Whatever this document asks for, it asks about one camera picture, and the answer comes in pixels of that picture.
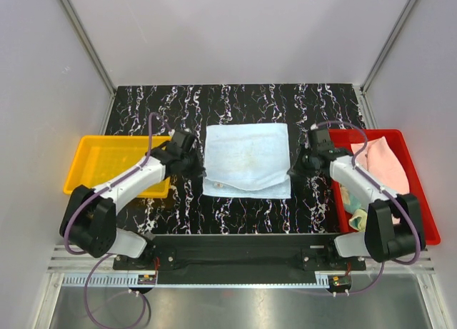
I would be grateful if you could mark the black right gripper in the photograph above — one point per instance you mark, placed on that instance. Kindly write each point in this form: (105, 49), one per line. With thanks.
(296, 168)

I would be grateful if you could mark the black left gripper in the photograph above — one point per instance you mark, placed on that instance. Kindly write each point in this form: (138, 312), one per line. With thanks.
(198, 168)

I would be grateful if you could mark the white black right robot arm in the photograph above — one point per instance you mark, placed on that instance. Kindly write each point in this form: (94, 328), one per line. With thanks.
(394, 227)

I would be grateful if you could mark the light blue towel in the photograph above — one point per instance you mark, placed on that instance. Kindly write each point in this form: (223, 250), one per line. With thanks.
(247, 161)

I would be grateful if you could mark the red plastic tray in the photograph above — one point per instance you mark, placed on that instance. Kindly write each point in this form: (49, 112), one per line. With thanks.
(343, 138)

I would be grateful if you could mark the black mounting base plate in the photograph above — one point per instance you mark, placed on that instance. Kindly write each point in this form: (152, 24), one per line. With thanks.
(242, 246)

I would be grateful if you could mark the right connector box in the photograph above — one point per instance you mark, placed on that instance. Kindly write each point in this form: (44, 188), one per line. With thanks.
(341, 281)

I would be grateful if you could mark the yellow plastic tray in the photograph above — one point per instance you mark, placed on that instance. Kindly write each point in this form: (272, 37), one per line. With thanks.
(98, 159)

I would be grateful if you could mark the pink towel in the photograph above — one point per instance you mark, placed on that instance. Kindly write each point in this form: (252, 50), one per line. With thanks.
(381, 162)

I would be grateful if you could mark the green yellow towel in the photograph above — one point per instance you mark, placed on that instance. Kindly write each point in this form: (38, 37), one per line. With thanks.
(353, 206)

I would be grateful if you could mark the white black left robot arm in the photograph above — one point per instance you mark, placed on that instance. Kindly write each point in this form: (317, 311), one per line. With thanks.
(89, 225)

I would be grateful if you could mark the connector box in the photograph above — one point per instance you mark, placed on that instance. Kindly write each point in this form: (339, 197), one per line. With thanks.
(146, 279)
(341, 281)

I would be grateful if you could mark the white cable duct strip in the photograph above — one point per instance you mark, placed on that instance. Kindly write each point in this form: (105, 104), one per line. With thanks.
(129, 280)

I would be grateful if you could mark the left connector box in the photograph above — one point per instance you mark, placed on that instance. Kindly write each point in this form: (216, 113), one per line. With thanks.
(146, 279)

